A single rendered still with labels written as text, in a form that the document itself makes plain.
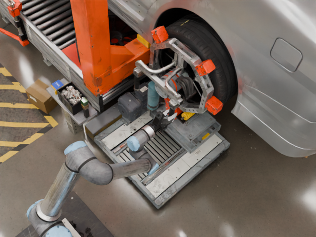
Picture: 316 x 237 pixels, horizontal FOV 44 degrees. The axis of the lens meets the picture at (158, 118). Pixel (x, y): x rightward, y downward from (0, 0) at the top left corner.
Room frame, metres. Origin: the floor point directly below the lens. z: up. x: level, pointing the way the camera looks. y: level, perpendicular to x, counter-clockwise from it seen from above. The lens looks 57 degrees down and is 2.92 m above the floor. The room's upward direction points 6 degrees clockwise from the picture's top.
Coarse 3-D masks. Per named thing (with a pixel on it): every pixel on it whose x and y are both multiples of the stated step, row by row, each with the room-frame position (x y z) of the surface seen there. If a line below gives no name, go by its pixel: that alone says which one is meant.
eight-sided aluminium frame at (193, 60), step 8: (168, 40) 1.78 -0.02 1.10; (176, 40) 1.77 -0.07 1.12; (152, 48) 1.84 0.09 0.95; (160, 48) 1.79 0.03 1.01; (176, 48) 1.70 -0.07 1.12; (184, 48) 1.71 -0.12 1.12; (152, 56) 1.84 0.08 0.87; (184, 56) 1.65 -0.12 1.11; (192, 56) 1.67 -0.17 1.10; (152, 64) 1.84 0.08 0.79; (192, 64) 1.60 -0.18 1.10; (200, 80) 1.55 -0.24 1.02; (208, 80) 1.56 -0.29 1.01; (208, 88) 1.52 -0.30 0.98; (208, 96) 1.51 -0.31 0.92; (184, 104) 1.64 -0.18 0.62; (192, 104) 1.61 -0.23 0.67; (200, 104) 1.52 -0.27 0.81; (192, 112) 1.55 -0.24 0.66; (200, 112) 1.50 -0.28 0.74
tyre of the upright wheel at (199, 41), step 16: (192, 16) 1.99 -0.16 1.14; (176, 32) 1.82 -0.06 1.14; (192, 32) 1.80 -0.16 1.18; (208, 32) 1.81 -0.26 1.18; (192, 48) 1.72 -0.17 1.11; (208, 48) 1.69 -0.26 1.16; (224, 48) 1.74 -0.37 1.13; (160, 64) 1.90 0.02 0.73; (224, 64) 1.64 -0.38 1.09; (224, 80) 1.58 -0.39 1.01; (224, 96) 1.54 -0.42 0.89
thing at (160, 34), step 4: (156, 28) 1.89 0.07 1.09; (160, 28) 1.86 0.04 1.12; (164, 28) 1.87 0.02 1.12; (152, 32) 1.85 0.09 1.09; (156, 32) 1.83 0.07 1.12; (160, 32) 1.84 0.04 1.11; (164, 32) 1.85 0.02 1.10; (156, 36) 1.82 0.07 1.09; (160, 36) 1.82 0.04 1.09; (164, 36) 1.83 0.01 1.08; (168, 36) 1.85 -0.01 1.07; (156, 40) 1.82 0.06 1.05; (160, 40) 1.80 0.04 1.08; (164, 40) 1.81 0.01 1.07
